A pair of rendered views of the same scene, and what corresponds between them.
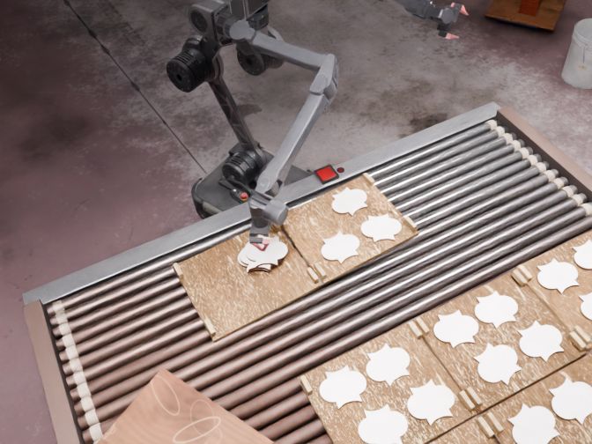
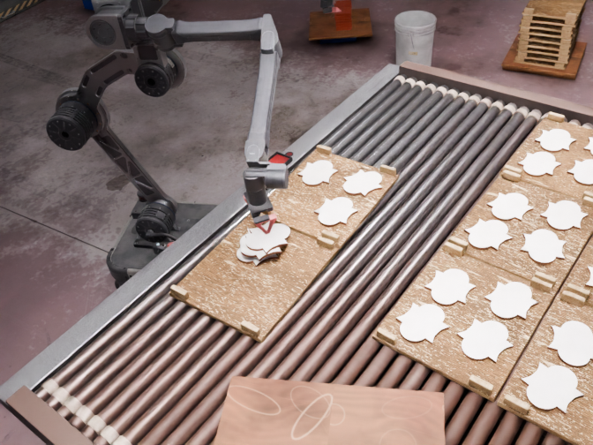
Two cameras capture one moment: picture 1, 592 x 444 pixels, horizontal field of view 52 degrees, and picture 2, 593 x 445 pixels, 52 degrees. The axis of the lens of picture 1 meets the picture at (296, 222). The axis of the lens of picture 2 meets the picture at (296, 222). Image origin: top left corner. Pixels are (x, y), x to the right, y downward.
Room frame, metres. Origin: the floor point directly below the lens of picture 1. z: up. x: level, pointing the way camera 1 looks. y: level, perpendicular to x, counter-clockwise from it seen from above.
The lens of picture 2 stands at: (-0.03, 0.61, 2.29)
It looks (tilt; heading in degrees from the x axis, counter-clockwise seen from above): 42 degrees down; 335
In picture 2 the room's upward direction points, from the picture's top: 7 degrees counter-clockwise
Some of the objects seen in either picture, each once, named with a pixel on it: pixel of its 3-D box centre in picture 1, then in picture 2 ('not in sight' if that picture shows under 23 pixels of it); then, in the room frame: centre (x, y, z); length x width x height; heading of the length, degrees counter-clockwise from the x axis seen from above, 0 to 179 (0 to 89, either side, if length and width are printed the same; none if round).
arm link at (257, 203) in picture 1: (259, 206); (255, 179); (1.30, 0.11, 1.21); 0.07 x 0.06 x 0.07; 53
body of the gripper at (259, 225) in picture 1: (260, 218); (257, 194); (1.30, 0.12, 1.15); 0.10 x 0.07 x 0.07; 170
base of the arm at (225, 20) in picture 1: (228, 25); (138, 27); (1.97, 0.19, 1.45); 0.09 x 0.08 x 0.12; 140
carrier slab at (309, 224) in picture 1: (345, 225); (326, 194); (1.42, -0.18, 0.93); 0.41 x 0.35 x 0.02; 117
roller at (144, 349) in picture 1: (335, 262); (335, 229); (1.28, -0.13, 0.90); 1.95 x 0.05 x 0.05; 114
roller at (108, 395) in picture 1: (349, 282); (361, 239); (1.19, -0.17, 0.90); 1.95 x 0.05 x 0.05; 114
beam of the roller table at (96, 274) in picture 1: (289, 197); (251, 195); (1.62, 0.02, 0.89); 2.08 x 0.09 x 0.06; 114
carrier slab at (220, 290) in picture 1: (245, 276); (255, 271); (1.23, 0.19, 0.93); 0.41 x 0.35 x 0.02; 117
